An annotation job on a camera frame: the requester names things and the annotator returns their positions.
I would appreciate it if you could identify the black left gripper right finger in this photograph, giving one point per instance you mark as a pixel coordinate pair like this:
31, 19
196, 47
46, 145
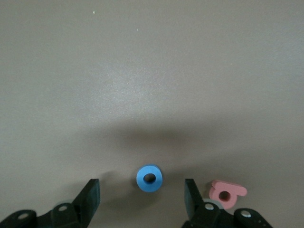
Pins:
192, 202

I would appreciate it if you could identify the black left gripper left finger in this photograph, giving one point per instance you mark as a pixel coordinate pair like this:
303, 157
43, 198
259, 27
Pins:
91, 197

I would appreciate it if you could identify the blue foam letter o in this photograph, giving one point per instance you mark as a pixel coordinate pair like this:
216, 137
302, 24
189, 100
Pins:
142, 184

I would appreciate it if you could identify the pink foam letter b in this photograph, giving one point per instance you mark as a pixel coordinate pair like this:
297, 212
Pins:
235, 191

